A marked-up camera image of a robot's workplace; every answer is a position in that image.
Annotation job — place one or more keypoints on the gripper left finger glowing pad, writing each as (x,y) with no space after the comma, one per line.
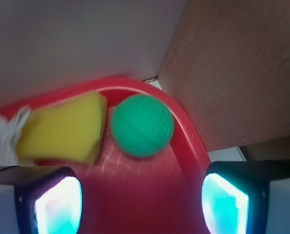
(39,200)

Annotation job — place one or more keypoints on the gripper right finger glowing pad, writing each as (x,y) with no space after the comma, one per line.
(247,197)

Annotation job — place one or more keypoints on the green dimpled ball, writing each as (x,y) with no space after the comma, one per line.
(142,126)

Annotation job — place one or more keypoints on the red plastic tray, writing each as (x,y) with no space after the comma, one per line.
(126,195)

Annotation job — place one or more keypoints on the yellow sponge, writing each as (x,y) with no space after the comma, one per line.
(72,130)

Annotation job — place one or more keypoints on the crumpled white paper towel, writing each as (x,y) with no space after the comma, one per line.
(10,132)

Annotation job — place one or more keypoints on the wooden board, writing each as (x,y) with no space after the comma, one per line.
(229,67)

